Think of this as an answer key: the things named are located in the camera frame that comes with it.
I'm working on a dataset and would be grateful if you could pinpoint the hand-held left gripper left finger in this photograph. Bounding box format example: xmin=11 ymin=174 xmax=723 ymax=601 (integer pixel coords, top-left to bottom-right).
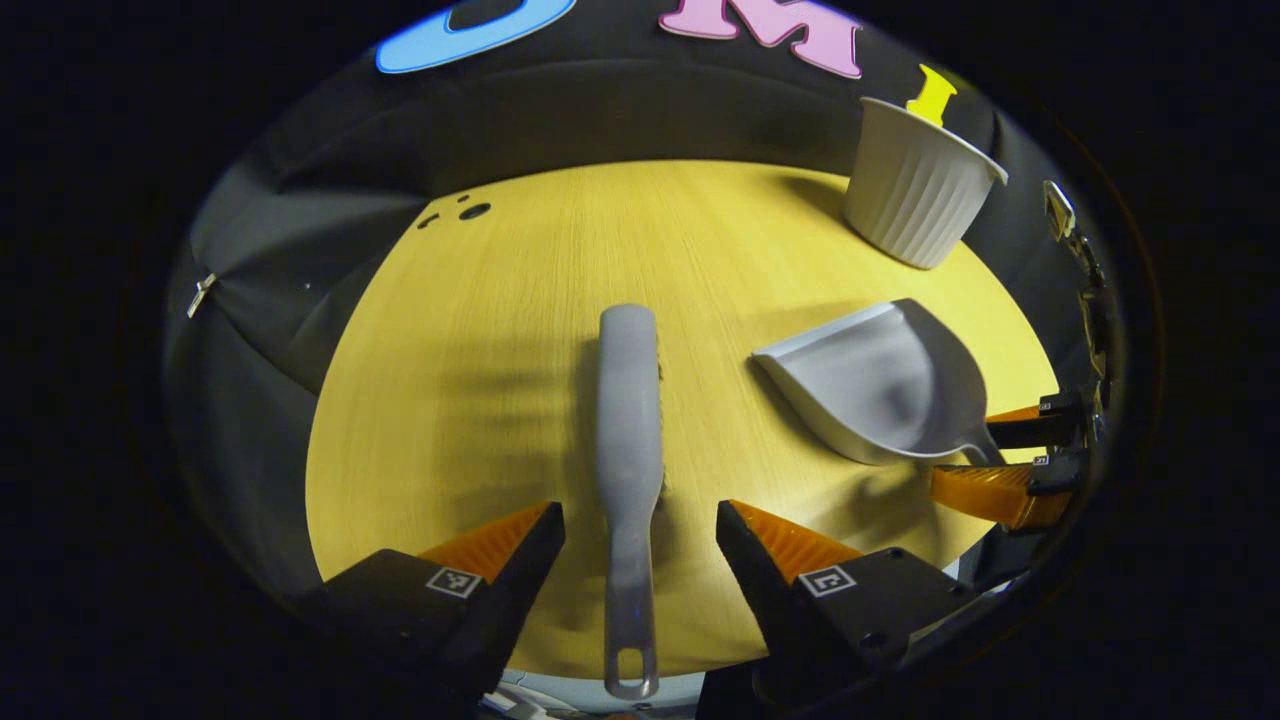
xmin=298 ymin=502 xmax=567 ymax=703

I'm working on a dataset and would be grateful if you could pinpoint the grey dustpan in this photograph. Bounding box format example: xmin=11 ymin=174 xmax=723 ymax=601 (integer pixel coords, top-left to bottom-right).
xmin=752 ymin=298 xmax=1003 ymax=468

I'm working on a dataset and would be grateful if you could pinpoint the wooden desktop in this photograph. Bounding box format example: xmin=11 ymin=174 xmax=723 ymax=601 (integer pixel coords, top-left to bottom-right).
xmin=305 ymin=160 xmax=1062 ymax=683

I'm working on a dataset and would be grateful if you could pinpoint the black backdrop cloth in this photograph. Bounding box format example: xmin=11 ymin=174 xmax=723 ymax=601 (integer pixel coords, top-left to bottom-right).
xmin=165 ymin=0 xmax=1111 ymax=601

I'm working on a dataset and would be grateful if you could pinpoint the small grey broom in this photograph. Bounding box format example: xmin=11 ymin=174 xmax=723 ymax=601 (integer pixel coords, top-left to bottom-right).
xmin=597 ymin=304 xmax=665 ymax=701

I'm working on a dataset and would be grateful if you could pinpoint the white ribbed garbage bin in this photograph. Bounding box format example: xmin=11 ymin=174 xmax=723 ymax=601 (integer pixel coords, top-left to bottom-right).
xmin=842 ymin=97 xmax=1010 ymax=271

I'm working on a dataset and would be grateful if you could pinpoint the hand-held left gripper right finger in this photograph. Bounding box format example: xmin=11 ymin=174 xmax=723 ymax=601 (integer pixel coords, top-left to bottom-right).
xmin=716 ymin=499 xmax=978 ymax=706

